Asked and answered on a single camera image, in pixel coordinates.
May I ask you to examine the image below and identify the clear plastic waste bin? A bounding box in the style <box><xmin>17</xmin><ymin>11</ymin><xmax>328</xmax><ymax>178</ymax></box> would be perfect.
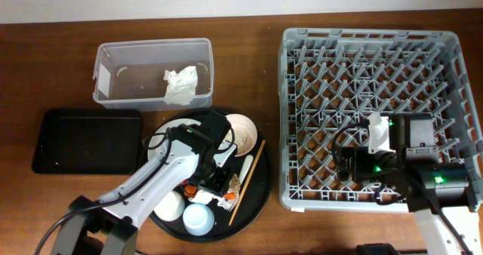
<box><xmin>93</xmin><ymin>38</ymin><xmax>214</xmax><ymax>112</ymax></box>

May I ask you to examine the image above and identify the wooden chopstick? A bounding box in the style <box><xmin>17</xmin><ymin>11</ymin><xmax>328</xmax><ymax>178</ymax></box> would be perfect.
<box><xmin>228</xmin><ymin>140</ymin><xmax>266</xmax><ymax>226</ymax></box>

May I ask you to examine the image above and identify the white tissue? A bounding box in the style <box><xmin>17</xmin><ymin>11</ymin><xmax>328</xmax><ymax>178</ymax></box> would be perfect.
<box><xmin>188</xmin><ymin>190</ymin><xmax>219</xmax><ymax>204</ymax></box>
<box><xmin>163</xmin><ymin>66</ymin><xmax>198</xmax><ymax>106</ymax></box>

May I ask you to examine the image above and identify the white cup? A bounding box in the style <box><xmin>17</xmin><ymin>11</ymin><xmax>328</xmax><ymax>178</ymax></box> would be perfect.
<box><xmin>153</xmin><ymin>191</ymin><xmax>185</xmax><ymax>222</ymax></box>

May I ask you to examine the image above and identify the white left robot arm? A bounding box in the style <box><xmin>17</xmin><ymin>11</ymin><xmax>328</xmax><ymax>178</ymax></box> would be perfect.
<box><xmin>49</xmin><ymin>118</ymin><xmax>236</xmax><ymax>254</ymax></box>

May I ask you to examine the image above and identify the light blue cup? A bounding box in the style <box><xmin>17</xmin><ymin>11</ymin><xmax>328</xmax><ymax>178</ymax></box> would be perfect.
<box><xmin>183</xmin><ymin>204</ymin><xmax>215</xmax><ymax>236</ymax></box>

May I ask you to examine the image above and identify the pink bowl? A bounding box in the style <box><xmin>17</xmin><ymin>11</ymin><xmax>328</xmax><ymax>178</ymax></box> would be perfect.
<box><xmin>226</xmin><ymin>114</ymin><xmax>257</xmax><ymax>157</ymax></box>

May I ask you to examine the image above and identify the grey round plate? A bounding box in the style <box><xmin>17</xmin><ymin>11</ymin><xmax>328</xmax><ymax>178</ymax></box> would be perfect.
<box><xmin>147</xmin><ymin>118</ymin><xmax>201</xmax><ymax>161</ymax></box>

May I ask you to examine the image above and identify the orange carrot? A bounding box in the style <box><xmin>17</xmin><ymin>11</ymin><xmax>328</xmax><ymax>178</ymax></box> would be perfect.
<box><xmin>183</xmin><ymin>184</ymin><xmax>237</xmax><ymax>201</ymax></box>

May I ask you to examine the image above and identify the black rectangular tray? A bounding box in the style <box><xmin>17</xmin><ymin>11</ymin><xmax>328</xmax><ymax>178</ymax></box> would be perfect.
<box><xmin>32</xmin><ymin>109</ymin><xmax>143</xmax><ymax>175</ymax></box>

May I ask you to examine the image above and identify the grey plastic dishwasher rack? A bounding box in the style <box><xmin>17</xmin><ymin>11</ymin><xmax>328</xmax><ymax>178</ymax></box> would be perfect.
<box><xmin>278</xmin><ymin>28</ymin><xmax>482</xmax><ymax>213</ymax></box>

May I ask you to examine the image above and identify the round black serving tray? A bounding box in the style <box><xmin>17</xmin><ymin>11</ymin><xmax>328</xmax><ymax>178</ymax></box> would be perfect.
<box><xmin>146</xmin><ymin>108</ymin><xmax>274</xmax><ymax>243</ymax></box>

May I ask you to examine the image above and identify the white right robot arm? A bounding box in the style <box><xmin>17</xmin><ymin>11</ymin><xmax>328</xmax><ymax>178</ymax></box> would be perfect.
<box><xmin>332</xmin><ymin>146</ymin><xmax>482</xmax><ymax>254</ymax></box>

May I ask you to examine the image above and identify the brown walnut shell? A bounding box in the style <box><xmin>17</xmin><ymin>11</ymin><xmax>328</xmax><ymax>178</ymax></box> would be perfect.
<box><xmin>228</xmin><ymin>174</ymin><xmax>241</xmax><ymax>194</ymax></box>

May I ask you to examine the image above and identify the white plastic fork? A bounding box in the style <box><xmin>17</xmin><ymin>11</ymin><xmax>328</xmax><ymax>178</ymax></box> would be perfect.
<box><xmin>223</xmin><ymin>155</ymin><xmax>254</xmax><ymax>211</ymax></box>

